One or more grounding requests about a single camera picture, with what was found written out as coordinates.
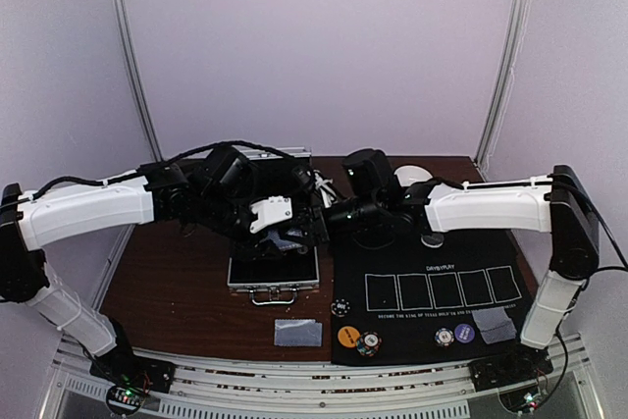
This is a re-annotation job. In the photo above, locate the blue playing card deck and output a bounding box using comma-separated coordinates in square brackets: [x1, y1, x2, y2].
[260, 229, 307, 252]

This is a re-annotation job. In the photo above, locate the black 100 poker chip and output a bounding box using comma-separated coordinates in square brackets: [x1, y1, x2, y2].
[330, 298, 350, 318]

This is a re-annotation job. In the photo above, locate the dealt card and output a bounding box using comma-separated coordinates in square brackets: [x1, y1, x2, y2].
[274, 319, 316, 347]
[481, 323, 517, 344]
[297, 322, 323, 347]
[472, 307, 512, 332]

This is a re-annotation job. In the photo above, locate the orange big blind button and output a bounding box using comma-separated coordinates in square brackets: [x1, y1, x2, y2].
[337, 326, 360, 348]

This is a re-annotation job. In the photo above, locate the clear acrylic dealer button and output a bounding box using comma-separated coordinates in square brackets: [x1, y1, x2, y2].
[421, 234, 445, 248]

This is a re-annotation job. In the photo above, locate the purple small blind button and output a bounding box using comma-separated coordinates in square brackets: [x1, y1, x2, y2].
[454, 323, 475, 344]

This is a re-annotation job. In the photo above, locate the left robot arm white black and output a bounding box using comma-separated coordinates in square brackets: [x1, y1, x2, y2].
[1, 143, 317, 384]

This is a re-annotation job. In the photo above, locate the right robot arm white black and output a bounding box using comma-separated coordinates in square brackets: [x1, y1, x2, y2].
[312, 148, 602, 382]

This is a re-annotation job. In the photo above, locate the aluminium poker case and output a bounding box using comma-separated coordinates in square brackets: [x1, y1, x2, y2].
[227, 148, 320, 306]

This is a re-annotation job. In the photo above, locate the orange white bowl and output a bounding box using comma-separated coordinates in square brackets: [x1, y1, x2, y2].
[394, 165, 433, 187]

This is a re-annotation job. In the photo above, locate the black poker mat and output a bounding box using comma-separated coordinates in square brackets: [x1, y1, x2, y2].
[331, 230, 532, 367]

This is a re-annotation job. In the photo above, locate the left round circuit board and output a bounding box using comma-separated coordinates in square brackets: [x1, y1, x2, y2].
[105, 386, 148, 416]

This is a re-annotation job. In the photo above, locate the round circuit board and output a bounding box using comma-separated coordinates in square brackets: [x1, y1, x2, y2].
[498, 386, 552, 416]
[105, 386, 148, 416]

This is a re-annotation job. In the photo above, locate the right round circuit board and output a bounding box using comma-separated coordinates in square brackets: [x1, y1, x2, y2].
[498, 386, 552, 416]

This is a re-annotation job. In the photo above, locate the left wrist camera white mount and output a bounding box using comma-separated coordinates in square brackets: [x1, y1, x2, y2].
[249, 196, 293, 234]

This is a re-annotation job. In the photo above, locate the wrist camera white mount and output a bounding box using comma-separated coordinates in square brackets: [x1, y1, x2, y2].
[249, 196, 293, 234]
[292, 166, 344, 208]

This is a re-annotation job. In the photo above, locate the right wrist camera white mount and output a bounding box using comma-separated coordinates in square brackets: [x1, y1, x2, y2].
[292, 166, 344, 208]

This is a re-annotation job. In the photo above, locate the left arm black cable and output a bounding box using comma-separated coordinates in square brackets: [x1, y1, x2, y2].
[28, 141, 315, 204]

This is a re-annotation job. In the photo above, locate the front aluminium rail base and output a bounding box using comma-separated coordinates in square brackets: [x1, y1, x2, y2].
[41, 333, 607, 419]

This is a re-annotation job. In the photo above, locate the left aluminium frame post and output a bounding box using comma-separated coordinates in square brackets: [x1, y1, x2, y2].
[112, 0, 163, 161]

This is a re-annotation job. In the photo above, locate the aluminium frame post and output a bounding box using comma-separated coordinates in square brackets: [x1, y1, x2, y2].
[475, 0, 531, 174]
[112, 0, 163, 161]

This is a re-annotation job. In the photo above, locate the right aluminium frame post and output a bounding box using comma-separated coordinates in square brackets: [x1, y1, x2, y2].
[475, 0, 531, 174]

